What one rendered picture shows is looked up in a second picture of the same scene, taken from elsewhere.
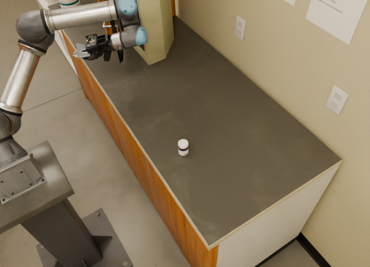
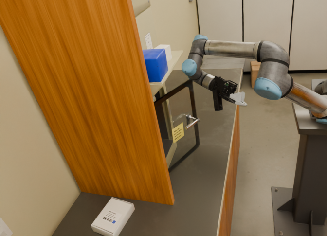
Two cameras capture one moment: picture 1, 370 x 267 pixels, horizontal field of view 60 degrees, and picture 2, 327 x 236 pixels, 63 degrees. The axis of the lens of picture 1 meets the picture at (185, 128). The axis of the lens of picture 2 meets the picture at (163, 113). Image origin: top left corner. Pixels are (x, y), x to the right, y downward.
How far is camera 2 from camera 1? 2.50 m
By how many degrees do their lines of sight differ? 86
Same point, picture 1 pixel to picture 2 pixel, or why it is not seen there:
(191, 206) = (236, 77)
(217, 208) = (227, 73)
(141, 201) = (238, 219)
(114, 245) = (278, 204)
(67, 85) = not seen: outside the picture
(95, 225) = (287, 226)
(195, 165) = not seen: hidden behind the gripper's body
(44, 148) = (303, 124)
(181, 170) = not seen: hidden behind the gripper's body
